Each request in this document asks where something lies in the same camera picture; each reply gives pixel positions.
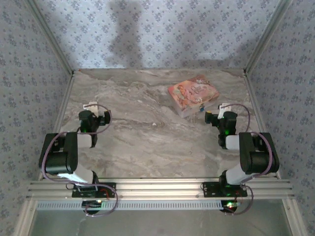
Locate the small blue padlock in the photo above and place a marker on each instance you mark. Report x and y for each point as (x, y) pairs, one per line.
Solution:
(202, 107)

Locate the pink snack packet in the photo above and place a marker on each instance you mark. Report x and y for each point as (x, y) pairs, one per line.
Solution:
(193, 94)

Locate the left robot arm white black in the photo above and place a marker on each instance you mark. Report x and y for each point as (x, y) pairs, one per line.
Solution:
(59, 157)

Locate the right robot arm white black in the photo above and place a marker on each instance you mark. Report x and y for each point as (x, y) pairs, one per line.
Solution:
(258, 157)

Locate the left controller board with LED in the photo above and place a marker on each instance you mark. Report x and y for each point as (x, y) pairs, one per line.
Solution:
(93, 203)

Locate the controller board with led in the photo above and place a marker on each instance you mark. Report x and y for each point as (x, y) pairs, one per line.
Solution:
(230, 204)
(93, 203)

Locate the right controller board with LED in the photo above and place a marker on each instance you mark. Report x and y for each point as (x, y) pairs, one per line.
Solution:
(230, 204)

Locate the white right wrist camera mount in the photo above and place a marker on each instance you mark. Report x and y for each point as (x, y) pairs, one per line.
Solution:
(223, 108)

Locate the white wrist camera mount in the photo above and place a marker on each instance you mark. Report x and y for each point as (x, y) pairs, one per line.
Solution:
(223, 108)
(90, 107)

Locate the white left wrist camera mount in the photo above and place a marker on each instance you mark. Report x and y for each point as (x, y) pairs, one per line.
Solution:
(90, 107)

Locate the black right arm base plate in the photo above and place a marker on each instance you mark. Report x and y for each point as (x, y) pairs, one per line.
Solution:
(211, 189)

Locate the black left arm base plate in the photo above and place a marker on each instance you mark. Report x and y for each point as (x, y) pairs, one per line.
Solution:
(108, 191)

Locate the aluminium mounting rail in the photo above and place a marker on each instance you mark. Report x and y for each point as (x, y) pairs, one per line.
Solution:
(160, 188)

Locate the aluminium frame post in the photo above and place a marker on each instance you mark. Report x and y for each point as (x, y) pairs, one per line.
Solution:
(267, 37)
(50, 37)
(25, 221)
(295, 221)

